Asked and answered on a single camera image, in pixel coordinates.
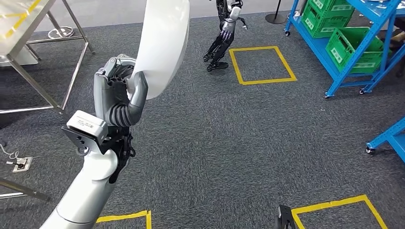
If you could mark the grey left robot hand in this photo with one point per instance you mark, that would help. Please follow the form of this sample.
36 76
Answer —
104 94

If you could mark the white curved plastic part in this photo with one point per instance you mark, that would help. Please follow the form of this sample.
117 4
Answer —
164 41

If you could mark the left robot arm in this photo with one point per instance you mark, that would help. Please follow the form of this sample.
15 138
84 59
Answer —
91 189

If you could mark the metal wheel hub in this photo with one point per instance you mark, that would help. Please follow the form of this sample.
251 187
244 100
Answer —
60 32

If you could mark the white cabinet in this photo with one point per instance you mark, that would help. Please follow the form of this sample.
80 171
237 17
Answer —
19 58

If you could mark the floor socket box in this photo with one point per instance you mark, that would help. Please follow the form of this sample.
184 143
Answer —
23 164

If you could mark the yellow floor tape square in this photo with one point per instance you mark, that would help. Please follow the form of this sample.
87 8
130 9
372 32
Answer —
126 216

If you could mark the black humanoid robot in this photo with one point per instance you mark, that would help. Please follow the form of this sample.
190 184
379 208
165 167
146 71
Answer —
226 38

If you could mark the black stanchion with round base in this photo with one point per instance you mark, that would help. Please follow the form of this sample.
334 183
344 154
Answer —
275 19

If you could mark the green plastic crate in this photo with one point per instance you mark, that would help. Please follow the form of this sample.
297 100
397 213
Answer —
343 41
316 25
332 6

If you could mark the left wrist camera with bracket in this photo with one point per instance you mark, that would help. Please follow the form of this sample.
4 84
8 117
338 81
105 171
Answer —
85 124

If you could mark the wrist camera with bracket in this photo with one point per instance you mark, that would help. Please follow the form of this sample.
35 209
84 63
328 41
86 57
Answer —
85 124
286 219

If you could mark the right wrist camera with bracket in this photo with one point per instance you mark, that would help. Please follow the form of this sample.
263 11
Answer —
286 219

